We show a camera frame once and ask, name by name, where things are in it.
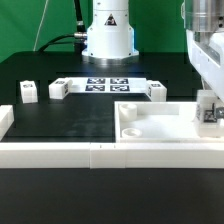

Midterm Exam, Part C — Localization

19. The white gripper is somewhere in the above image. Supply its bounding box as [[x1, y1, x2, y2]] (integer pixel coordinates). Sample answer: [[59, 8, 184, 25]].
[[186, 30, 224, 120]]

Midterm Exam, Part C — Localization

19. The white square tabletop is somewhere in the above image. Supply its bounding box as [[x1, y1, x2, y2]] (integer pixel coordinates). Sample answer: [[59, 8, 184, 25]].
[[114, 101, 224, 143]]

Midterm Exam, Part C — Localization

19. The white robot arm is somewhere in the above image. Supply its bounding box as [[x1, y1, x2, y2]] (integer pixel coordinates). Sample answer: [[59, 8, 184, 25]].
[[82, 0, 224, 119]]

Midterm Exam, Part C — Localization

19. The fiducial marker sheet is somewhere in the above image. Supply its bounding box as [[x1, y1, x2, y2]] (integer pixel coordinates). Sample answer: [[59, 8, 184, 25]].
[[70, 77, 147, 94]]

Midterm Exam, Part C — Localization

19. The white U-shaped obstacle fence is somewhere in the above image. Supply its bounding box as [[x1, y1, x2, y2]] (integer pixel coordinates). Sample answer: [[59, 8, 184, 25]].
[[0, 105, 224, 168]]

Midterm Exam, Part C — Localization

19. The black cable bundle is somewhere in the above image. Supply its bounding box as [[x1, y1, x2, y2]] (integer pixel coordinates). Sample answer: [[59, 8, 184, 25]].
[[37, 32, 88, 53]]

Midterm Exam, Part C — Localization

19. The thin white cable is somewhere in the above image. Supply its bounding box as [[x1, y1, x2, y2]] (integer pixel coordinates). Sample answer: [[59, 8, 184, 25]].
[[32, 0, 50, 52]]

